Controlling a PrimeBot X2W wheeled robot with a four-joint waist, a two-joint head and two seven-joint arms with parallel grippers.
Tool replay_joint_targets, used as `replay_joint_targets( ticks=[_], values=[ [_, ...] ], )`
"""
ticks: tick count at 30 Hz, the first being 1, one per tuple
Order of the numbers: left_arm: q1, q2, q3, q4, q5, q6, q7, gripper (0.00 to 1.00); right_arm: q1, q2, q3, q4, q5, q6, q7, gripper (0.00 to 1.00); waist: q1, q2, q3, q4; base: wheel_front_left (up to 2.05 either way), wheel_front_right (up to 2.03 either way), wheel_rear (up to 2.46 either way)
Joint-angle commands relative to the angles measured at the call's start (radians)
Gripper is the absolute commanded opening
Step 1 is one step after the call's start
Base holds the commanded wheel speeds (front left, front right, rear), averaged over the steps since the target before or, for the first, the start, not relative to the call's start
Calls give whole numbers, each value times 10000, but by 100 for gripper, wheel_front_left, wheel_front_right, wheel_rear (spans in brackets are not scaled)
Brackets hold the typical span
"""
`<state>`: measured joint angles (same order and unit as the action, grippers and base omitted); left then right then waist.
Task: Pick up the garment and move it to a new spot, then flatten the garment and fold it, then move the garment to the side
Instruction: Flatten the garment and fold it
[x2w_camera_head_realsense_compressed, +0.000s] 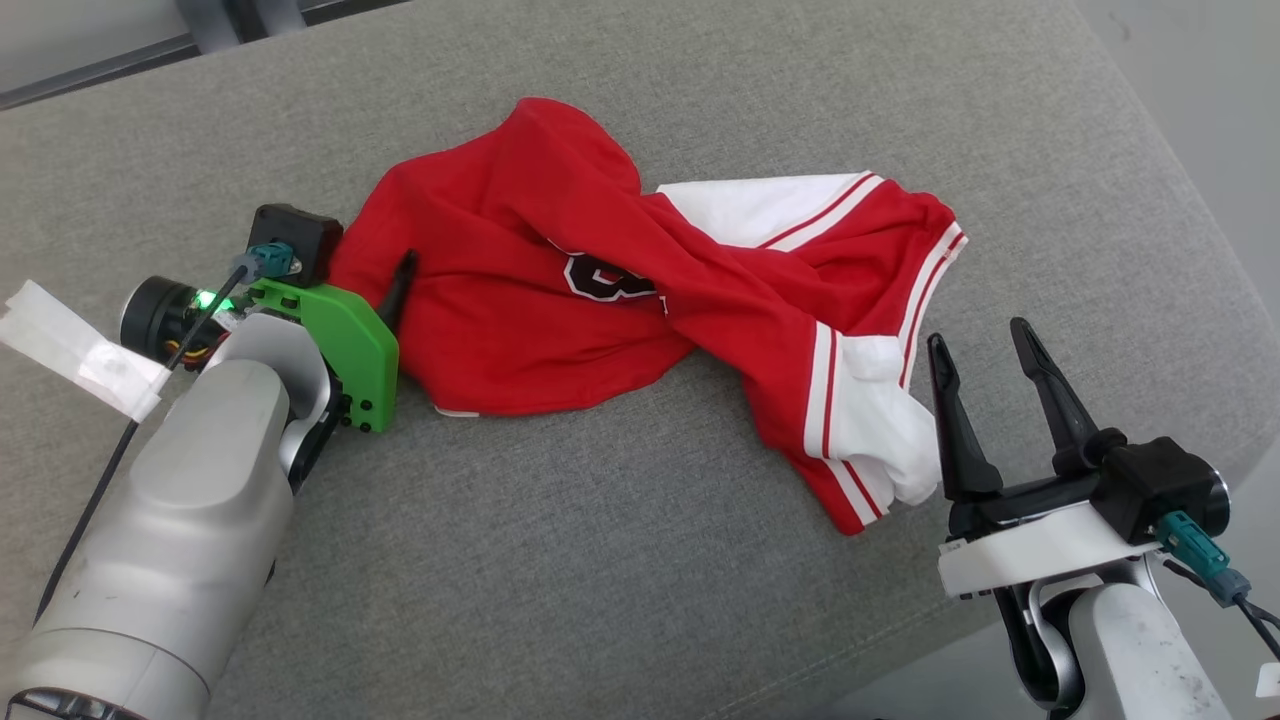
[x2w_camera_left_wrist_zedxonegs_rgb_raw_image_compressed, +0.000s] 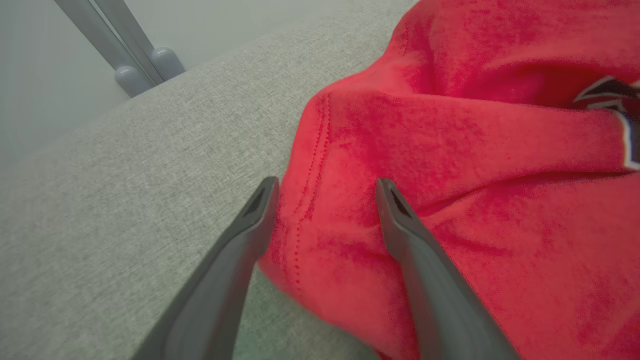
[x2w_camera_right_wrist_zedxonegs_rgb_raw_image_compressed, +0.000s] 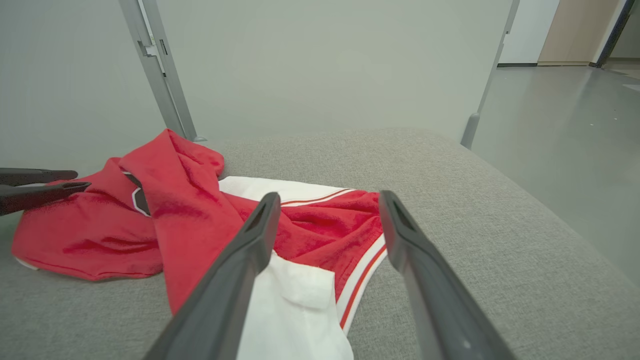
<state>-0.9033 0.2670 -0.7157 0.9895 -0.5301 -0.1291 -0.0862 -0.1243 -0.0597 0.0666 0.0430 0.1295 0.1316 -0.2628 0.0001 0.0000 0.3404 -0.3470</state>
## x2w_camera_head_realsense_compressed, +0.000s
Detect teal left camera connector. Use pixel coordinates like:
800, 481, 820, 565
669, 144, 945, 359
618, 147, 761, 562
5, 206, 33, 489
245, 242, 299, 283

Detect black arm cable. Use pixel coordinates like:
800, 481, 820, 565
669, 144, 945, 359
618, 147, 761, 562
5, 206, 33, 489
33, 262, 251, 626
1165, 560, 1280, 661

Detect grey partition post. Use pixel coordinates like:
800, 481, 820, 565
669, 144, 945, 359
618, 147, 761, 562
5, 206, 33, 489
228, 0, 306, 39
175, 0, 241, 53

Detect red jersey with lettering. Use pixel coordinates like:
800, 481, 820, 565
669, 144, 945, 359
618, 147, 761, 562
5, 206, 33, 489
328, 97, 969, 536

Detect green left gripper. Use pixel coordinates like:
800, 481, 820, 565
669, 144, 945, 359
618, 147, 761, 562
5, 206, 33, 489
120, 250, 421, 436

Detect teal camera connector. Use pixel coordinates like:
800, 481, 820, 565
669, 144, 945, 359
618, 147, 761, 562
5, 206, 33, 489
1155, 512, 1251, 606
245, 242, 299, 283

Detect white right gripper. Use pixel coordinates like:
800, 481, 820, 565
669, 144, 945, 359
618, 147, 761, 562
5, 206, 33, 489
927, 318, 1166, 601

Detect dark partition base rail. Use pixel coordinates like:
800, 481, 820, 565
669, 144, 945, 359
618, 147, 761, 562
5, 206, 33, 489
0, 0, 421, 111

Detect grey fabric sofa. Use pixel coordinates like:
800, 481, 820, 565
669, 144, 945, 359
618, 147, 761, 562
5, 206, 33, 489
0, 0, 1280, 720

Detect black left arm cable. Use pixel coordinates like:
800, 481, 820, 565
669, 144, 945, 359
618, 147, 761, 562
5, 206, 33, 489
33, 262, 251, 626

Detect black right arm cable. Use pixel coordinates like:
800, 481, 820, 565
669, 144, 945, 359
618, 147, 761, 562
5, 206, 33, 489
1165, 560, 1280, 661

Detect teal right camera connector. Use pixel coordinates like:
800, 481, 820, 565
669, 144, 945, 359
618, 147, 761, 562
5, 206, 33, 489
1155, 512, 1251, 606

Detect white tape tag on left cable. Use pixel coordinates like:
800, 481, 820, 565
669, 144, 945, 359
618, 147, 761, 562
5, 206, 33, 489
0, 280, 171, 421

